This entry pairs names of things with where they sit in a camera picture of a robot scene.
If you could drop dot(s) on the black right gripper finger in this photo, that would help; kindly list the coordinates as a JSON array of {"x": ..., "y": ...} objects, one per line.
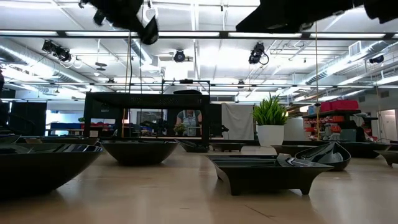
[{"x": 267, "y": 18}]

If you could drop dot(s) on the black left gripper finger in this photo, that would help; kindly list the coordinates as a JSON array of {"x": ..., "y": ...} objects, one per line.
[{"x": 150, "y": 31}]

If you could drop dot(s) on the black rounded mini plate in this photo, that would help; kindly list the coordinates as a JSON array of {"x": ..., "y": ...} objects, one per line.
[
  {"x": 367, "y": 151},
  {"x": 290, "y": 151},
  {"x": 62, "y": 137},
  {"x": 140, "y": 154},
  {"x": 187, "y": 92},
  {"x": 46, "y": 174}
]

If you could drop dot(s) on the black square mini plate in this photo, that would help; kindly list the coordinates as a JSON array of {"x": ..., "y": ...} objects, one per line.
[
  {"x": 77, "y": 142},
  {"x": 388, "y": 157},
  {"x": 227, "y": 147},
  {"x": 192, "y": 147},
  {"x": 267, "y": 179}
]

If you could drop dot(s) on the black overhead light bar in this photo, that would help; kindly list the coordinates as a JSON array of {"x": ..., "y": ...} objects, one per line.
[{"x": 222, "y": 35}]

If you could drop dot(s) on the black perforated metal rack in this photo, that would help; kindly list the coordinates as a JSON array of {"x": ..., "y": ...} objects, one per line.
[{"x": 146, "y": 101}]

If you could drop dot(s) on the person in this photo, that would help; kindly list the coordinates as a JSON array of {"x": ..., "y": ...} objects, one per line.
[{"x": 189, "y": 119}]

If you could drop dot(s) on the large red storage bin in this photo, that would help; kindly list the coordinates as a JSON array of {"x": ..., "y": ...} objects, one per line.
[{"x": 345, "y": 104}]

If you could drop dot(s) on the small red storage bin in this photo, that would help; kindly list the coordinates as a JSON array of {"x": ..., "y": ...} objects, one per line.
[{"x": 325, "y": 107}]

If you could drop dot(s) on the small background potted plant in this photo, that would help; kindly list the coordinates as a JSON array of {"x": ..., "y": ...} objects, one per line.
[{"x": 179, "y": 127}]

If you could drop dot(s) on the blue storage bin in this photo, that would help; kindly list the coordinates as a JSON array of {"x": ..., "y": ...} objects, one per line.
[{"x": 312, "y": 109}]

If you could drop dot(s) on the white hanging sheet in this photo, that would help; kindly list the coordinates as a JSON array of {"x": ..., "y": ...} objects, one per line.
[{"x": 237, "y": 121}]

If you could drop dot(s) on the black upright panel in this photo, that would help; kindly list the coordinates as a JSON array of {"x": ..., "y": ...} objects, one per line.
[{"x": 215, "y": 119}]

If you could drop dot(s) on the green plant in white pot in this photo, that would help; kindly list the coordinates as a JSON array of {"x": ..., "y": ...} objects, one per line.
[{"x": 270, "y": 132}]

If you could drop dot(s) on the black storage shelf unit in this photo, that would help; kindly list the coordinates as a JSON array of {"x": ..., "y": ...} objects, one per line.
[{"x": 342, "y": 124}]

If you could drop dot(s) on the white door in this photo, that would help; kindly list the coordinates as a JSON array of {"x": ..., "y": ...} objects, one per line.
[{"x": 388, "y": 124}]

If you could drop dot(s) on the black round overhead camera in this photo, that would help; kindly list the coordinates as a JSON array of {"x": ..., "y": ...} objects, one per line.
[{"x": 179, "y": 56}]

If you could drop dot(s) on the black metal frame stand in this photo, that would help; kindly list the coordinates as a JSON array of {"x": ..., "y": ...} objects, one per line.
[{"x": 186, "y": 81}]

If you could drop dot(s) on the small black mounted camera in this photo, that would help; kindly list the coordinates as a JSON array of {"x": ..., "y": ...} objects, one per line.
[{"x": 377, "y": 59}]

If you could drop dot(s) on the black mounted camera pair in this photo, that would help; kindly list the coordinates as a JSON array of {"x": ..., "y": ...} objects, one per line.
[{"x": 57, "y": 51}]

